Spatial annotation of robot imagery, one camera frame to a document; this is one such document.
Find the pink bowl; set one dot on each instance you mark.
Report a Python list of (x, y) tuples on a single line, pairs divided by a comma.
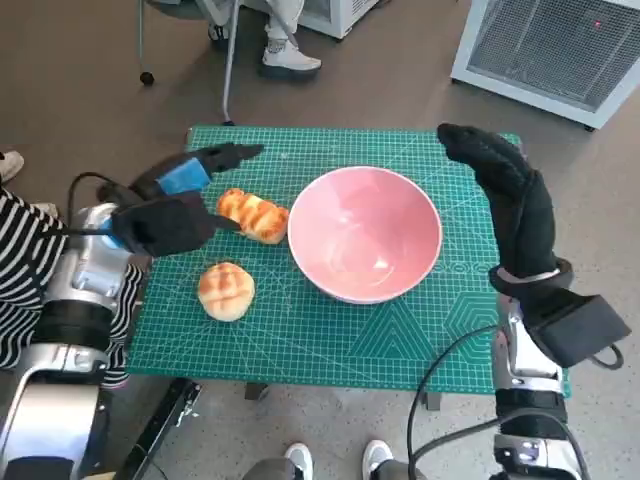
[(360, 235)]

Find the person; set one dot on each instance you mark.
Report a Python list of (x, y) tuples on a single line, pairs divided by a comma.
[(290, 57), (25, 240), (300, 457)]

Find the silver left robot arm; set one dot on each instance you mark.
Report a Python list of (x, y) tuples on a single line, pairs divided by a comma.
[(85, 280)]

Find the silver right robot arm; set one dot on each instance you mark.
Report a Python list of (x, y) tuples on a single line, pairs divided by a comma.
[(525, 360)]

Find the round toy bread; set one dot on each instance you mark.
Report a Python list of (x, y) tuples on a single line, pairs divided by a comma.
[(225, 290)]

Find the white mesh-front cabinet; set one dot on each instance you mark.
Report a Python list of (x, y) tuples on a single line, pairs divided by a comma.
[(550, 50)]

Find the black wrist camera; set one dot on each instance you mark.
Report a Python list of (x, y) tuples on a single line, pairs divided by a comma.
[(575, 325), (160, 227)]

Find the black metal stand bar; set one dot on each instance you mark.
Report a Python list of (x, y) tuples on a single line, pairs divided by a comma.
[(160, 425)]

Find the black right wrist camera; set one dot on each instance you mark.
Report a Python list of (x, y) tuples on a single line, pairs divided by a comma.
[(575, 325)]

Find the grey chair with metal legs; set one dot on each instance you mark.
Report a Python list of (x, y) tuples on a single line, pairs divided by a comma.
[(175, 5)]

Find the black table bracket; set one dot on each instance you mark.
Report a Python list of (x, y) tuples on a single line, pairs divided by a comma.
[(433, 400), (256, 390)]

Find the long braided toy bread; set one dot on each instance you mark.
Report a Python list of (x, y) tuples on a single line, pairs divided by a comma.
[(255, 215)]

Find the gloved right robot hand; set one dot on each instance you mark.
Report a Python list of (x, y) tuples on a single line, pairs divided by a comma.
[(525, 215)]

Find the green cutting mat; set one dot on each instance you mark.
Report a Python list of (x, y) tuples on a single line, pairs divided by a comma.
[(310, 340)]

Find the white grille appliance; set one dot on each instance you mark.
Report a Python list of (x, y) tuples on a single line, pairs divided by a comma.
[(340, 15)]

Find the bare left robot hand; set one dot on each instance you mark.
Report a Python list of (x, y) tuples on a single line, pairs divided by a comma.
[(190, 170)]

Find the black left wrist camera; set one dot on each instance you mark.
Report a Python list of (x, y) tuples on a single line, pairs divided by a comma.
[(160, 227)]

